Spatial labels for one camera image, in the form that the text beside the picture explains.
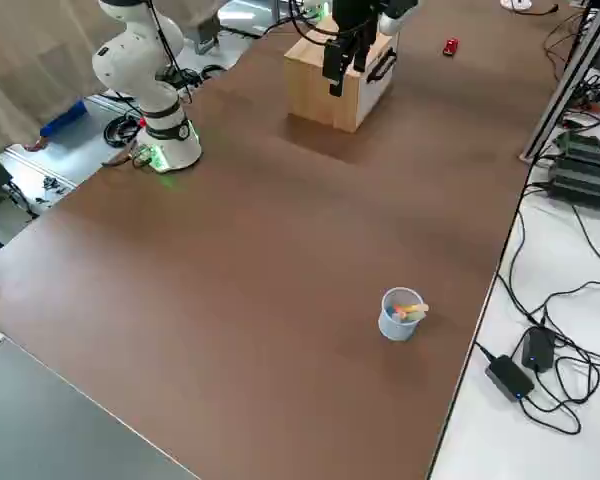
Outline coiled black cable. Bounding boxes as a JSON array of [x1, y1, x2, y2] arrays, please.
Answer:
[[103, 110, 146, 150]]

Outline black cable on table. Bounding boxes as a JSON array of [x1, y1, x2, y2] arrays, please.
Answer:
[[543, 8, 592, 84]]

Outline green circuit board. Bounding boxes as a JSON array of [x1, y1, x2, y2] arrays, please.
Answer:
[[129, 143, 155, 170]]

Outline long black cable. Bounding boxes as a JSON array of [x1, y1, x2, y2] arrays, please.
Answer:
[[494, 182, 551, 326], [542, 281, 600, 326], [571, 199, 600, 277]]

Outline light blue pen cup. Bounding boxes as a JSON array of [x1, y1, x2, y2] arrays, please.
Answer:
[[377, 286, 426, 343]]

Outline black power adapter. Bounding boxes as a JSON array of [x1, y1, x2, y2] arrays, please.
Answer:
[[484, 354, 536, 403], [521, 326, 557, 373]]

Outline black lamp cable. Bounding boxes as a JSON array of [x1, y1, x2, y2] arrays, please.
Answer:
[[517, 3, 561, 17]]

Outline brown flat cable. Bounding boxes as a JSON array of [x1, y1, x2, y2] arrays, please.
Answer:
[[101, 151, 134, 169]]

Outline blue cylindrical object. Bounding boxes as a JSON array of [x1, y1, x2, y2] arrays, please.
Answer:
[[39, 98, 89, 140]]

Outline dark green power supply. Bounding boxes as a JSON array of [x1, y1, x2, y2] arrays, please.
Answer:
[[553, 128, 600, 174], [547, 154, 600, 217]]

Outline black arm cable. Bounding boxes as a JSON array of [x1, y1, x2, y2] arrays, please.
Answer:
[[147, 0, 194, 106]]

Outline aluminium frame post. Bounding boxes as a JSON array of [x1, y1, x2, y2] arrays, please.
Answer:
[[518, 0, 600, 164]]

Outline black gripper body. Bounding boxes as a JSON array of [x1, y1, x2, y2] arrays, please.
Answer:
[[331, 0, 382, 37]]

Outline power strip with plugs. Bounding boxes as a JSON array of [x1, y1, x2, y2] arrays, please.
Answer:
[[559, 73, 600, 129]]

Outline light wooden cabinet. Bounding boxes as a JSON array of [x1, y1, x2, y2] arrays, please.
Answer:
[[283, 13, 400, 134]]

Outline grey metal bracket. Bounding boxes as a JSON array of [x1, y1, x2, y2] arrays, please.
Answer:
[[194, 19, 220, 55]]

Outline beige curtain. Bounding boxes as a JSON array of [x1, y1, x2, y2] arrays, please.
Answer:
[[0, 0, 222, 164]]

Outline looped black cable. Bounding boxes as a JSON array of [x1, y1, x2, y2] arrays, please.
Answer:
[[518, 344, 600, 436]]

